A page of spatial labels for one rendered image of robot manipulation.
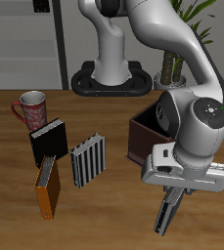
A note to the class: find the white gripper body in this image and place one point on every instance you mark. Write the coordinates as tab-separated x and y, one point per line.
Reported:
182	182

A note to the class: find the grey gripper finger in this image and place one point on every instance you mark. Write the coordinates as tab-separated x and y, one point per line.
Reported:
188	191
166	188

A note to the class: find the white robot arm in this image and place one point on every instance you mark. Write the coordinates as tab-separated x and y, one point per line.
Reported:
195	136

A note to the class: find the dark brown desk caddy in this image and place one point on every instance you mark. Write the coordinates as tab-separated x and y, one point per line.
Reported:
143	140

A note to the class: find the orange book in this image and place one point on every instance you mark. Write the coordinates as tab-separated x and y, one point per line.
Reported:
50	192

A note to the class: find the black book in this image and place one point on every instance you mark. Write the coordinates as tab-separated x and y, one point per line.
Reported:
51	143

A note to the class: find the green pot plant white pot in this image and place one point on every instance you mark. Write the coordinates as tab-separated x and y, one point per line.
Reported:
169	70

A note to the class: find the red patterned mug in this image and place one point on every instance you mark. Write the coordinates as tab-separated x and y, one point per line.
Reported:
35	112

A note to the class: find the white shelf unit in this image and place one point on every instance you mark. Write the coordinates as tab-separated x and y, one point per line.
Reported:
22	49

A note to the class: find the black binders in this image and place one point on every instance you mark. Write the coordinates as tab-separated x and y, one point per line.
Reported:
41	5

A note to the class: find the flat black base plate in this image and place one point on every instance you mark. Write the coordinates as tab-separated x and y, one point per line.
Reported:
112	89

